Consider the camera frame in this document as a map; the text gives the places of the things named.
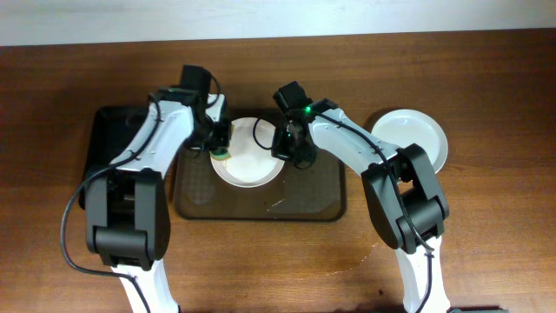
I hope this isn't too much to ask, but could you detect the light blue plate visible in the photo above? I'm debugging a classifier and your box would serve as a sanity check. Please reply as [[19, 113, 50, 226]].
[[371, 109, 440, 162]]

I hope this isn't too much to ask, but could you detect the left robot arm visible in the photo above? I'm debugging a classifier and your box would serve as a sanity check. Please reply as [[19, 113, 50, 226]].
[[82, 87, 231, 312]]

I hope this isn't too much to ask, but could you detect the cream white plate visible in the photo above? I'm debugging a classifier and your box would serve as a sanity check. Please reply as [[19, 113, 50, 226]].
[[431, 127, 448, 174]]

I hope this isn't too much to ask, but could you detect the brown serving tray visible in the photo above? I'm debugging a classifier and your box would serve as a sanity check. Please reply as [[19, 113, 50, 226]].
[[172, 106, 348, 223]]

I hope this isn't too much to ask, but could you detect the green yellow sponge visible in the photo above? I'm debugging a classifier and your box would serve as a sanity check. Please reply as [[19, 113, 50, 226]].
[[209, 123, 235, 161]]

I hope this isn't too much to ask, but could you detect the black small tray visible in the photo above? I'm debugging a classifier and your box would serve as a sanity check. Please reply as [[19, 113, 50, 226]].
[[78, 106, 163, 211]]

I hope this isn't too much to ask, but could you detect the pink plate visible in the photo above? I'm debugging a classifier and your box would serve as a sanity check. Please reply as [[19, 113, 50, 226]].
[[210, 117, 285, 188]]

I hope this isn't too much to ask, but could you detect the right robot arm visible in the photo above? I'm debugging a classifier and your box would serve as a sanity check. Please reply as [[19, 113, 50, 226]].
[[272, 99, 451, 312]]

